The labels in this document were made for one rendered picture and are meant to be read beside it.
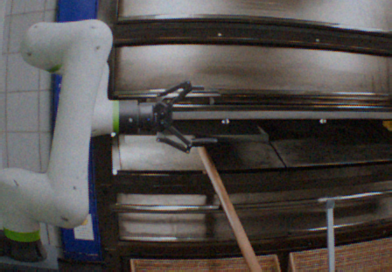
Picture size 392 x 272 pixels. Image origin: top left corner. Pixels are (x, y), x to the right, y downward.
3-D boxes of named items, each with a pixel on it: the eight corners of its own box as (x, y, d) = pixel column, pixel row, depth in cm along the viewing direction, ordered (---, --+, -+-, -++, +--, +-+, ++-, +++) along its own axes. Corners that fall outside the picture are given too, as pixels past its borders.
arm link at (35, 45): (45, 60, 231) (54, 17, 233) (10, 61, 235) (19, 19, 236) (69, 73, 248) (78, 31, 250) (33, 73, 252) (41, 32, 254)
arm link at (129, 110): (118, 137, 274) (118, 104, 273) (118, 129, 286) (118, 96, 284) (140, 137, 275) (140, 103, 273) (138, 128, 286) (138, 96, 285)
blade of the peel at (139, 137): (268, 141, 390) (269, 134, 389) (124, 142, 385) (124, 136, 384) (255, 122, 425) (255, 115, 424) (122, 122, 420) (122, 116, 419)
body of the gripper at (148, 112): (138, 99, 282) (171, 98, 283) (137, 129, 284) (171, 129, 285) (139, 104, 275) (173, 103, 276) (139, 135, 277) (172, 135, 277)
